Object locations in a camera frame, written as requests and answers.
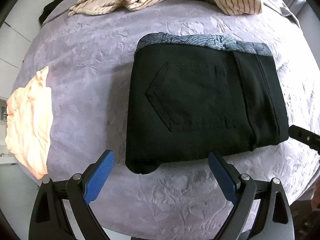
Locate black pants with patterned lining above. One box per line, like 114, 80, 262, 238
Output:
125, 33, 289, 174

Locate peach orange garment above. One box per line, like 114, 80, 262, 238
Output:
5, 66, 53, 179

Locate black cloth at bed edge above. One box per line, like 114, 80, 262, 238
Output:
39, 0, 64, 25

